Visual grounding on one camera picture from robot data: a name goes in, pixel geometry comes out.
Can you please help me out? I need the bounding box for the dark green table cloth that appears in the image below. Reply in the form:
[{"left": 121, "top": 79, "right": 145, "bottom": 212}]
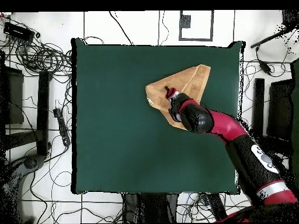
[{"left": 71, "top": 37, "right": 246, "bottom": 195}]

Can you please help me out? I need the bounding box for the black cable bundle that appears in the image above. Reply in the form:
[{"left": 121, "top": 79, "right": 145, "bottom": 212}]
[{"left": 13, "top": 39, "right": 72, "bottom": 78}]

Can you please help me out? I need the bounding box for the black power adapter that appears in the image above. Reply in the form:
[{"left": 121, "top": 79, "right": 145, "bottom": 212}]
[{"left": 258, "top": 61, "right": 273, "bottom": 76}]

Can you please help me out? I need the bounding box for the black tripod boom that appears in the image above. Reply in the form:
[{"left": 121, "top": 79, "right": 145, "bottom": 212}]
[{"left": 250, "top": 9, "right": 299, "bottom": 49}]

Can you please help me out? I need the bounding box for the long black cable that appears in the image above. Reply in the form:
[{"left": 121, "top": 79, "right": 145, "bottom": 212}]
[{"left": 108, "top": 10, "right": 134, "bottom": 46}]

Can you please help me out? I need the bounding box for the black power strip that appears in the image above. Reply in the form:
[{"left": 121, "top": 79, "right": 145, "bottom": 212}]
[
  {"left": 53, "top": 107, "right": 71, "bottom": 148},
  {"left": 206, "top": 192, "right": 228, "bottom": 222}
]

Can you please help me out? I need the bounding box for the dark box panel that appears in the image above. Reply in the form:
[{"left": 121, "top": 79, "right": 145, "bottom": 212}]
[
  {"left": 0, "top": 65, "right": 25, "bottom": 125},
  {"left": 266, "top": 79, "right": 295, "bottom": 142}
]

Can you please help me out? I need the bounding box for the tan terry towel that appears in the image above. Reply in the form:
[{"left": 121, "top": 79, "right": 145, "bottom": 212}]
[{"left": 144, "top": 64, "right": 211, "bottom": 131}]

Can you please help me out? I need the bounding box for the black upright bar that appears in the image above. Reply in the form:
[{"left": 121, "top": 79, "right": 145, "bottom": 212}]
[
  {"left": 252, "top": 78, "right": 266, "bottom": 138},
  {"left": 36, "top": 71, "right": 51, "bottom": 156}
]

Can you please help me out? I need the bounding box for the black network switch box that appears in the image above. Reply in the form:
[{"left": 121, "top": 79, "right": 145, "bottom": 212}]
[{"left": 3, "top": 21, "right": 36, "bottom": 43}]

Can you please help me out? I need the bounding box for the dark stand base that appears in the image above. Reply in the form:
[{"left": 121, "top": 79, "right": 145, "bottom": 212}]
[{"left": 0, "top": 153, "right": 46, "bottom": 223}]

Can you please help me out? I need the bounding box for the grey square frame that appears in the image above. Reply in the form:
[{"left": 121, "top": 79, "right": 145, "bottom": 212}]
[{"left": 179, "top": 10, "right": 214, "bottom": 42}]

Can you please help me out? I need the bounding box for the dark grey square plate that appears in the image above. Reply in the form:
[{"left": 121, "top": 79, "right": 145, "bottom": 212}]
[{"left": 179, "top": 14, "right": 192, "bottom": 29}]

